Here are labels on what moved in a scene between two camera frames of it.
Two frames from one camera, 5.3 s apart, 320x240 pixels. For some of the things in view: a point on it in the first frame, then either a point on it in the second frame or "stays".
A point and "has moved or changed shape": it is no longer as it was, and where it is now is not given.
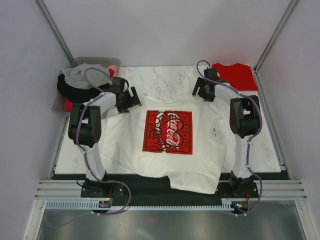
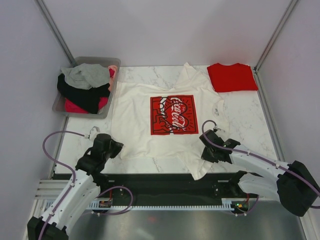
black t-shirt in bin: [81, 95] stays
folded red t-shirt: [239, 76] stays
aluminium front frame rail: [52, 190] stays
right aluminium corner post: [290, 7] stays
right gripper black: [199, 83] -> [205, 156]
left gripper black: [134, 101] -> [117, 147]
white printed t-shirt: [183, 137] has moved or changed shape
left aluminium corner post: [56, 34] stays
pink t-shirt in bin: [112, 70] stays
